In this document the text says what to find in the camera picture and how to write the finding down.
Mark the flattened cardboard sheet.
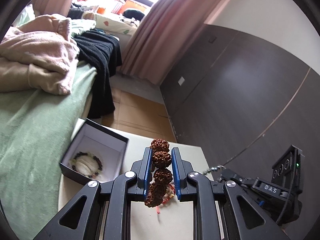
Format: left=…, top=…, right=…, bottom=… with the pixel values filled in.
left=101, top=88, right=176, bottom=142

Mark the brown rudraksha bead bracelet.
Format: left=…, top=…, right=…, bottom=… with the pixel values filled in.
left=144, top=138, right=174, bottom=209

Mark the pink fleece blanket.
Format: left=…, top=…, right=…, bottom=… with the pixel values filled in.
left=1, top=15, right=79, bottom=95

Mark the patterned white pillow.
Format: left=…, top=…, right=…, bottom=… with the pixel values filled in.
left=81, top=11, right=140, bottom=36

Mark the black knit blanket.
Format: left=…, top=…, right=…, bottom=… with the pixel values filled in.
left=73, top=29, right=122, bottom=119

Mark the white wall socket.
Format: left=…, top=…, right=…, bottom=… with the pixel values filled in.
left=178, top=77, right=185, bottom=86

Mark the green bed sheet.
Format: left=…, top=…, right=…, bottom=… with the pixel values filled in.
left=1, top=55, right=97, bottom=239

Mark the pink curtain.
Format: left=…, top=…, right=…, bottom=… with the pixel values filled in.
left=120, top=0, right=230, bottom=85

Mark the black jewelry box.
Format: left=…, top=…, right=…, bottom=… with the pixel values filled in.
left=60, top=119, right=129, bottom=185

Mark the red cord gold charm bracelet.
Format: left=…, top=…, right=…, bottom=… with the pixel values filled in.
left=155, top=182, right=176, bottom=215

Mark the dark bead bracelet in box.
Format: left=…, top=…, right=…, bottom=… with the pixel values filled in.
left=70, top=151, right=104, bottom=179

